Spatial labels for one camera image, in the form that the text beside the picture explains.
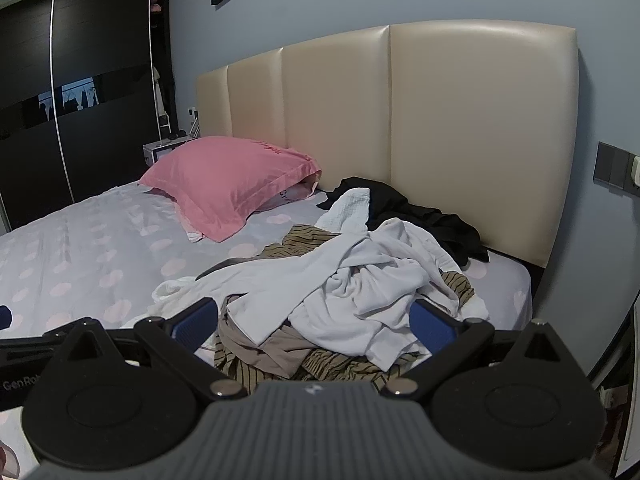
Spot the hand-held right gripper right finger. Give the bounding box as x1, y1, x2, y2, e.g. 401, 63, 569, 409
384, 298, 577, 402

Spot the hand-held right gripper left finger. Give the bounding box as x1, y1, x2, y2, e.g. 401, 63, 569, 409
47, 297, 249, 402

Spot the white ruffle-collar top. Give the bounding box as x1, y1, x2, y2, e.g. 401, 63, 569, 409
150, 237, 371, 348

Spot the white crumpled garment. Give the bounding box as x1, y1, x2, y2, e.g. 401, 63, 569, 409
287, 217, 492, 372

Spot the taupe garment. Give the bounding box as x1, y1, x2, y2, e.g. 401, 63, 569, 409
217, 295, 321, 381

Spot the black garment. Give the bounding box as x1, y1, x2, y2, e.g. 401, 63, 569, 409
316, 176, 491, 268

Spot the striped brown garment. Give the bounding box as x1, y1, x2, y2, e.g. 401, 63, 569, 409
215, 225, 476, 398

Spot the pink pillow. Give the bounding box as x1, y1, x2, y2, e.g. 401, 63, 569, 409
139, 136, 322, 243

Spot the white waffle garment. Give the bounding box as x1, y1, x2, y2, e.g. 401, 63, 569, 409
315, 187, 373, 236

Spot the white nightstand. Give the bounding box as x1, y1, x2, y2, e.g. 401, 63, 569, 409
142, 135, 193, 166

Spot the cream padded headboard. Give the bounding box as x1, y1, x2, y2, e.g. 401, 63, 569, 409
195, 20, 581, 268

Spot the black sliding wardrobe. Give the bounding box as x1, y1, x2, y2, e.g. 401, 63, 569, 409
0, 0, 173, 233

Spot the grey wall switch panel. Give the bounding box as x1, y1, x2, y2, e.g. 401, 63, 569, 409
594, 141, 640, 193

